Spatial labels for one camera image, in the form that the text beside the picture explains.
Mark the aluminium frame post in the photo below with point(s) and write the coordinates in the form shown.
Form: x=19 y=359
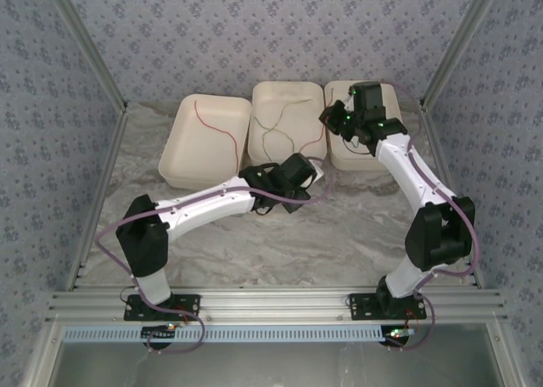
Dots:
x=462 y=43
x=85 y=43

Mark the aluminium side rail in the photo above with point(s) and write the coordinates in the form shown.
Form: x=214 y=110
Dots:
x=111 y=158

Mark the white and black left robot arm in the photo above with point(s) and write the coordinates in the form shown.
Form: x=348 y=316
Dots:
x=203 y=200

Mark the grey metal panel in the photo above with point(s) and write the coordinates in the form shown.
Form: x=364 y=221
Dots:
x=275 y=366

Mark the small circuit board with LED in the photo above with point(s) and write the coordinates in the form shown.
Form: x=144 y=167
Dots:
x=159 y=331
x=399 y=332

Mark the cream rectangular tray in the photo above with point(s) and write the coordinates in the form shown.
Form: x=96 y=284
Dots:
x=390 y=98
x=292 y=124
x=199 y=158

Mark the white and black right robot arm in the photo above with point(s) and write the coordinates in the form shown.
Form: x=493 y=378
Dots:
x=407 y=170

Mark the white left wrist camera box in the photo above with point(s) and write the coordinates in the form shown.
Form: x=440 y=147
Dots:
x=317 y=172

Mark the aluminium mounting rail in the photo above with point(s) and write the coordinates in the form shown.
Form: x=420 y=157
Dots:
x=275 y=304

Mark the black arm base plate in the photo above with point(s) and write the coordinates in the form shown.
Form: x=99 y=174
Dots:
x=191 y=306
x=358 y=306

